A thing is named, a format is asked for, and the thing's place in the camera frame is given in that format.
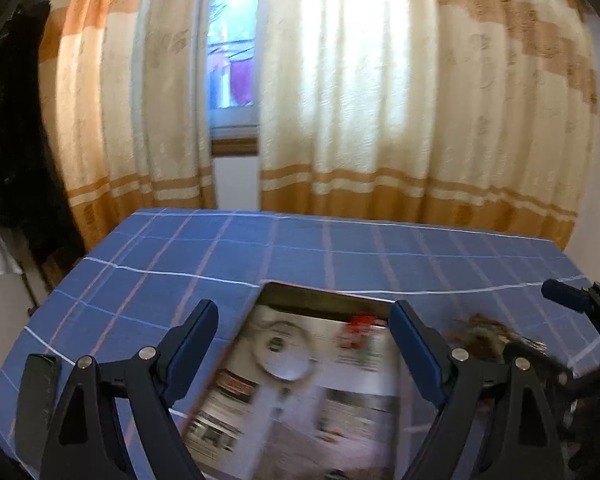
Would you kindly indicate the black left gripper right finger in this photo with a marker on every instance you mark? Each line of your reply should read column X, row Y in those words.
column 521, row 441

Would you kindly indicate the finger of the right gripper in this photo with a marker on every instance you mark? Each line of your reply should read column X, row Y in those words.
column 565, row 295

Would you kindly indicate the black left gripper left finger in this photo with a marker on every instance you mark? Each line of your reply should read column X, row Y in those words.
column 73, row 431

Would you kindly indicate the brown wooden bead mala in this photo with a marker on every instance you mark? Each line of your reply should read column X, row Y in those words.
column 486, row 338

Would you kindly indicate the pink metal tin box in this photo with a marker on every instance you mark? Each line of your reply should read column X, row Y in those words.
column 308, row 389

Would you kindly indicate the blue plaid bedsheet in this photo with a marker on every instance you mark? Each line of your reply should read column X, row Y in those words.
column 148, row 275

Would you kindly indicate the right cream orange curtain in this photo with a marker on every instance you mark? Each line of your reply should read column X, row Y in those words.
column 480, row 114

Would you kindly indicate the cream orange curtain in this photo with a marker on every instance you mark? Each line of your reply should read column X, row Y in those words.
column 123, row 100
column 480, row 114

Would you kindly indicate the left cream orange curtain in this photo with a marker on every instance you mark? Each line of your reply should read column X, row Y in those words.
column 123, row 100

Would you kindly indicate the window with white frame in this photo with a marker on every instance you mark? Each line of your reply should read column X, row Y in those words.
column 235, row 45

